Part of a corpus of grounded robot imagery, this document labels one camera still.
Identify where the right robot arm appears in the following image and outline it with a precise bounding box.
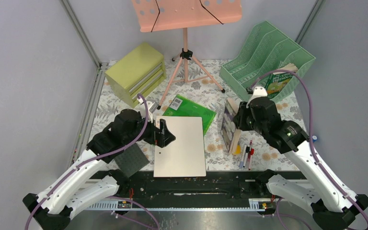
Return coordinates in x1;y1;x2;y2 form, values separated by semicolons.
233;86;368;230

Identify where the red marker pen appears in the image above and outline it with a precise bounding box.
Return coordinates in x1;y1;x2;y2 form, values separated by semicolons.
248;140;254;171

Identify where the floral tablecloth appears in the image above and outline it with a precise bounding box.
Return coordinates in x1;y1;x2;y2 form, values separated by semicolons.
89;59;308;171

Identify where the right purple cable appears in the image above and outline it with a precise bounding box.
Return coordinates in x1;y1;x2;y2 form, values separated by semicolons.
251;69;368;230

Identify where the blue white marker pen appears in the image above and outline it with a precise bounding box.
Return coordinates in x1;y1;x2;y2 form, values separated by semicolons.
239;144;248;169

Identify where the grey cable duct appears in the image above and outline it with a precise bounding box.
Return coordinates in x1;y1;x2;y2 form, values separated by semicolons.
85;199;276;212

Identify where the pink music stand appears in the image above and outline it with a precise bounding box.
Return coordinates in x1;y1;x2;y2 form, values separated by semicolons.
132;0;242;109

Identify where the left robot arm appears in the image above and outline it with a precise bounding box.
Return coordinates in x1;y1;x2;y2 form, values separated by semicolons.
23;109;176;230

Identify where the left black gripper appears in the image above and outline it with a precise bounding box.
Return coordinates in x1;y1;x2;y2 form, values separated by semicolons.
124;112;176;148

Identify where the yellow eraser block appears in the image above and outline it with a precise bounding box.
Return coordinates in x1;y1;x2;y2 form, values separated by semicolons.
232;145;242;155

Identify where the purple puzzle book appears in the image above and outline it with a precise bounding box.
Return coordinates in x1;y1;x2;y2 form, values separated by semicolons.
220;98;241;155

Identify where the dark grey studded plate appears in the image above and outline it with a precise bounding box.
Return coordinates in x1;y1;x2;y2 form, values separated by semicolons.
114;144;149;177

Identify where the black pen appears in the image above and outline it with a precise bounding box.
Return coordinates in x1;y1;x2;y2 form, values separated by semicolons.
242;145;250;168

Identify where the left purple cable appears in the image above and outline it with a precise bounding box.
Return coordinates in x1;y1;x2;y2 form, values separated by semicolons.
24;93;161;230

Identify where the green puzzle book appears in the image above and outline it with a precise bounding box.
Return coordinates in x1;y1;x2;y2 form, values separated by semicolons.
264;71;299;102

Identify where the green file organizer rack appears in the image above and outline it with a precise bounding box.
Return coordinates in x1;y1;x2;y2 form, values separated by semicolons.
219;21;315;101

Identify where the yellow-green drawer cabinet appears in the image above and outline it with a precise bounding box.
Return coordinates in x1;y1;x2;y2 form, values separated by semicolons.
105;42;166;108

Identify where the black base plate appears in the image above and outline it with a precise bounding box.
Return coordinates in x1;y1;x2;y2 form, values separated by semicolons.
116;171;271;209

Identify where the purple cable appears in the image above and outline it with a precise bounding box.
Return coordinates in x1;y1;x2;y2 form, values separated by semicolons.
24;93;161;230
251;69;368;230

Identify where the green transparent folder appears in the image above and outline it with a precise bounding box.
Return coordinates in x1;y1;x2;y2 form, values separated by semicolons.
163;94;216;135

